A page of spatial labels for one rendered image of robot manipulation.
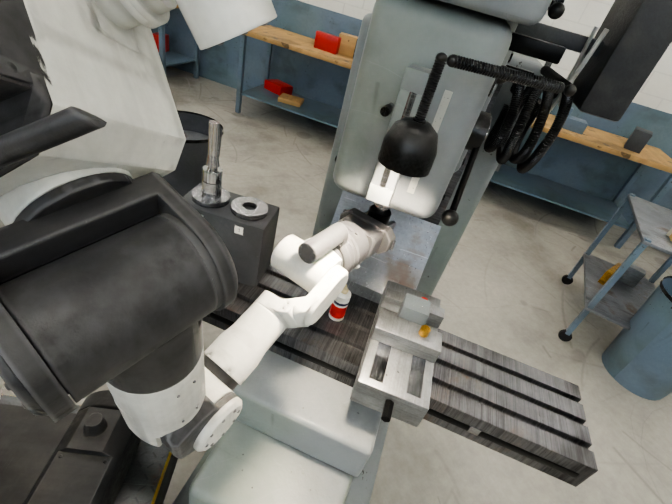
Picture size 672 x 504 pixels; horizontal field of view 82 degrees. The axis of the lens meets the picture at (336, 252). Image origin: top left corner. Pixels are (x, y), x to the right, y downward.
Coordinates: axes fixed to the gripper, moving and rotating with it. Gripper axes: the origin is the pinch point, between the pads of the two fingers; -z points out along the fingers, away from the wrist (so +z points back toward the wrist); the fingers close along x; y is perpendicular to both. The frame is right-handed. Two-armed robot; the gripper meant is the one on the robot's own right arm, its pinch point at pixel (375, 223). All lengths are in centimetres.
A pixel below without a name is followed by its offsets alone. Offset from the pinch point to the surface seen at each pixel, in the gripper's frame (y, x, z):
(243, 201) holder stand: 10.2, 33.0, 4.1
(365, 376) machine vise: 23.1, -14.2, 15.8
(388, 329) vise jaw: 19.0, -12.6, 4.9
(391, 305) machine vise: 21.2, -9.0, -5.0
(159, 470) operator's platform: 83, 24, 37
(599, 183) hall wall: 84, -79, -455
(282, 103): 98, 260, -298
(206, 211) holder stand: 11.7, 36.2, 12.7
